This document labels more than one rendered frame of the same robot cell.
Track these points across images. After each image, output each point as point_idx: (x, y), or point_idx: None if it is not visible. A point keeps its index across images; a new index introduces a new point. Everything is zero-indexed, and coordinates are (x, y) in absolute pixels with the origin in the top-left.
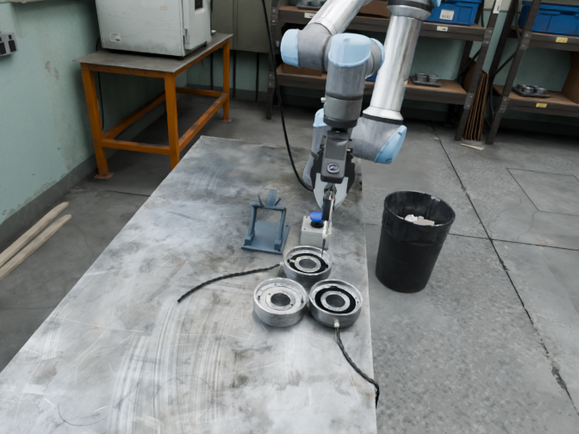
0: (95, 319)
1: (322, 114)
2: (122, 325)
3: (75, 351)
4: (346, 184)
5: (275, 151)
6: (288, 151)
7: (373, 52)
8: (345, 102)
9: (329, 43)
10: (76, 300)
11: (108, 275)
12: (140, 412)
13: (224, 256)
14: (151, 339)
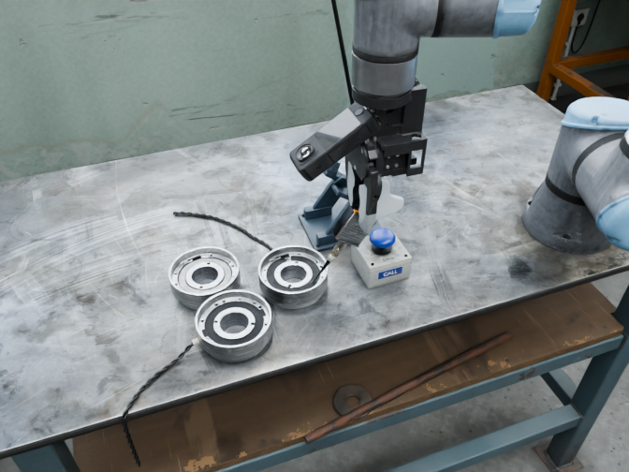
0: (124, 182)
1: (572, 104)
2: (124, 199)
3: (81, 192)
4: (365, 199)
5: None
6: None
7: None
8: (356, 58)
9: None
10: (141, 162)
11: (183, 160)
12: (31, 255)
13: (272, 211)
14: (114, 222)
